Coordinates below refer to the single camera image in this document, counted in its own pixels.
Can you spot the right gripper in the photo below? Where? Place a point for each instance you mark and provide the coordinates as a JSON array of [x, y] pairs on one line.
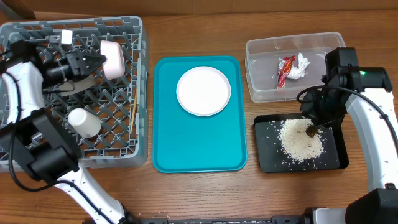
[[321, 115]]

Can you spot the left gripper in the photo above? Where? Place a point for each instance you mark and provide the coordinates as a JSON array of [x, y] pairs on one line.
[[78, 62]]

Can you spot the brown food scrap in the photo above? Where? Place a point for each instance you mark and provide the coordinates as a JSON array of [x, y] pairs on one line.
[[311, 131]]

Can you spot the small pink bowl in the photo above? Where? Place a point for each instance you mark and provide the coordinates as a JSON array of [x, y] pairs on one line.
[[114, 66]]

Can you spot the white tissue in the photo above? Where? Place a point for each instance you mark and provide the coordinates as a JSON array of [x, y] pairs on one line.
[[299, 71]]

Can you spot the white rice pile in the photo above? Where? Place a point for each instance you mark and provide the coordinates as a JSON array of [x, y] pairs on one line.
[[295, 141]]

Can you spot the red snack wrapper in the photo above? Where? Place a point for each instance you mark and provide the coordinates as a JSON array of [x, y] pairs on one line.
[[285, 66]]

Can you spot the wooden chopsticks pair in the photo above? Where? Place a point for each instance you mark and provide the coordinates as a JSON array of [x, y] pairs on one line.
[[133, 114]]

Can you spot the white paper cup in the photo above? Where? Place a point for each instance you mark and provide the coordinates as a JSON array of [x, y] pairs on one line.
[[84, 123]]

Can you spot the grey bowl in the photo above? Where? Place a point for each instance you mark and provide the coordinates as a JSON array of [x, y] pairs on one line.
[[70, 87]]

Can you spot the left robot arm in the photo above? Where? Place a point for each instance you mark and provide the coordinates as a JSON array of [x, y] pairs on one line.
[[37, 141]]

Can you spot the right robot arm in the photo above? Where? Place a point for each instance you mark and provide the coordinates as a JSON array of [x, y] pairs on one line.
[[364, 93]]

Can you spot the grey dish rack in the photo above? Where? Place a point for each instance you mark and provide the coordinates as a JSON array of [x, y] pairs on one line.
[[110, 100]]

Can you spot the black plastic tray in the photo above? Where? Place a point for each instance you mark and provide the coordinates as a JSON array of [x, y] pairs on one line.
[[272, 158]]

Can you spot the clear plastic bin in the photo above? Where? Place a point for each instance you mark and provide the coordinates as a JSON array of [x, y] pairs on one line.
[[262, 63]]

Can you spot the large white plate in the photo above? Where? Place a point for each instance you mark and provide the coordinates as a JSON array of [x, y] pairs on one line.
[[203, 91]]

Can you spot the teal plastic tray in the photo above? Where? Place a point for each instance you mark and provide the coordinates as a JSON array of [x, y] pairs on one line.
[[183, 142]]

